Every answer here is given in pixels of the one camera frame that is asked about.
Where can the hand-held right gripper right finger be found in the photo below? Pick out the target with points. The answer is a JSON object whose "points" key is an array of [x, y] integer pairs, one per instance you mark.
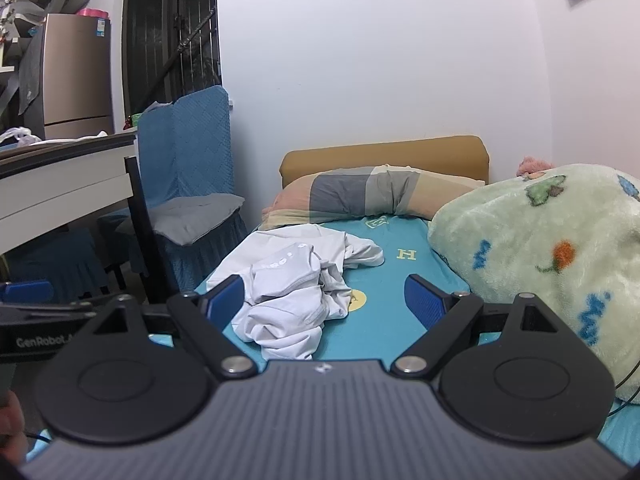
{"points": [[422, 302]]}

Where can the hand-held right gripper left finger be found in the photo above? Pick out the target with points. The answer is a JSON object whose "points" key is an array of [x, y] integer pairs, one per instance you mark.
{"points": [[227, 302]]}

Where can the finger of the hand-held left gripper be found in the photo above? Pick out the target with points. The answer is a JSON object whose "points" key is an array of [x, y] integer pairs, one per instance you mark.
{"points": [[25, 292]]}

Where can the white shirt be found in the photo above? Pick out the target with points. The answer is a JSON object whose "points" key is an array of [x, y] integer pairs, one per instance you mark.
{"points": [[280, 310]]}

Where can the person's left hand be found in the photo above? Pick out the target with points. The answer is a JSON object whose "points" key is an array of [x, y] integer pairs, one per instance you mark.
{"points": [[11, 425]]}

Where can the teal printed bed sheet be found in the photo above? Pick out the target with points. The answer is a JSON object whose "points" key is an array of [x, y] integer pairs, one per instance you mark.
{"points": [[380, 280]]}

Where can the grey seat cushion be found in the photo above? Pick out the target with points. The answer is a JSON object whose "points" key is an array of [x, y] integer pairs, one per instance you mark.
{"points": [[200, 217]]}

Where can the white desk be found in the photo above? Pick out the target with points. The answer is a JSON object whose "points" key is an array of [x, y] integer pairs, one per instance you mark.
{"points": [[60, 180]]}

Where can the green printed fleece blanket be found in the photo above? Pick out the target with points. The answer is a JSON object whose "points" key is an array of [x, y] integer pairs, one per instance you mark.
{"points": [[525, 240]]}

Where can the patchwork pillow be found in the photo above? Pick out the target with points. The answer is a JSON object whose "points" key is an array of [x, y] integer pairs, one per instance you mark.
{"points": [[350, 192]]}

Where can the tan padded headboard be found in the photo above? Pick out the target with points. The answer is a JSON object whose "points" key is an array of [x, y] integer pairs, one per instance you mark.
{"points": [[380, 152]]}

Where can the white plastic bag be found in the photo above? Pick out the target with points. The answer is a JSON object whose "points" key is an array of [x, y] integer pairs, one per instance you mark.
{"points": [[17, 136]]}

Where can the blue covered chair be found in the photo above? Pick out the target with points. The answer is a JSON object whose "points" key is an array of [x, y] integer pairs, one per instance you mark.
{"points": [[200, 135]]}

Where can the small green red item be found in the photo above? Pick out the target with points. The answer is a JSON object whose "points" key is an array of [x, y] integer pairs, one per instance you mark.
{"points": [[132, 121]]}

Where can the grey hanging towel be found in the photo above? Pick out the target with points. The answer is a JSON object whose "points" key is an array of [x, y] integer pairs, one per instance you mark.
{"points": [[32, 70]]}

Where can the champagne refrigerator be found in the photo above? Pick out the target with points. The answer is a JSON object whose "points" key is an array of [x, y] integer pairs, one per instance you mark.
{"points": [[75, 75]]}

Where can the dark window with grille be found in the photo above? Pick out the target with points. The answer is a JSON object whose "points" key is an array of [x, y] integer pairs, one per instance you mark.
{"points": [[170, 35]]}

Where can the pink lidded container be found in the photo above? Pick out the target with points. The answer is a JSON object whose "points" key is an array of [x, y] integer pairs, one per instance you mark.
{"points": [[92, 12]]}

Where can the black wooden frame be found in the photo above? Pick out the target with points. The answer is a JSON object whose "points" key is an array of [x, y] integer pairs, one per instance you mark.
{"points": [[145, 230]]}

